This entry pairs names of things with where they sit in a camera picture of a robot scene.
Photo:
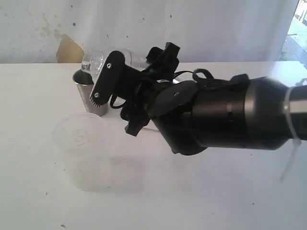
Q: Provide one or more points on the stainless steel cup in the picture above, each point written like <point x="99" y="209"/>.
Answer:
<point x="84" y="85"/>

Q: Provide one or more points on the white rectangular tray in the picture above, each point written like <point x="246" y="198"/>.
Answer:
<point x="151" y="125"/>

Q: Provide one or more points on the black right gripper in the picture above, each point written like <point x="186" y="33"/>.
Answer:
<point x="147" y="98"/>

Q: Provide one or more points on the translucent plastic container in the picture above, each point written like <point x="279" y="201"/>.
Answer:
<point x="83" y="149"/>

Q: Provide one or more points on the clear plastic shaker cup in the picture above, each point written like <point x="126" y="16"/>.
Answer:
<point x="94" y="60"/>

